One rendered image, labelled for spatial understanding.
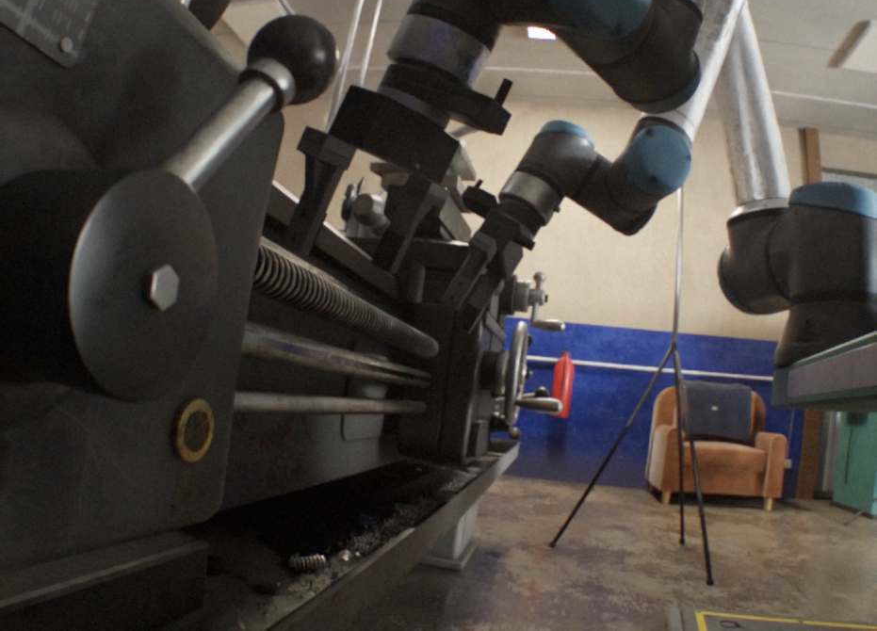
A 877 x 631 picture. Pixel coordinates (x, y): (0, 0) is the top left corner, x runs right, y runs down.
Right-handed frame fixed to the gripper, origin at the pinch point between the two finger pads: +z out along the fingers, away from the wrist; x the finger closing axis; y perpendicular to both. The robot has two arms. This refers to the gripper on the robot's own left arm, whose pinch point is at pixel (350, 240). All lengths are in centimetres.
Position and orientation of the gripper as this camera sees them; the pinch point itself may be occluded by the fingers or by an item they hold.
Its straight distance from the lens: 57.3
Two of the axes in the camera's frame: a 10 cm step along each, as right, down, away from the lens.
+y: -7.6, -4.3, 4.9
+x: -4.9, -1.0, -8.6
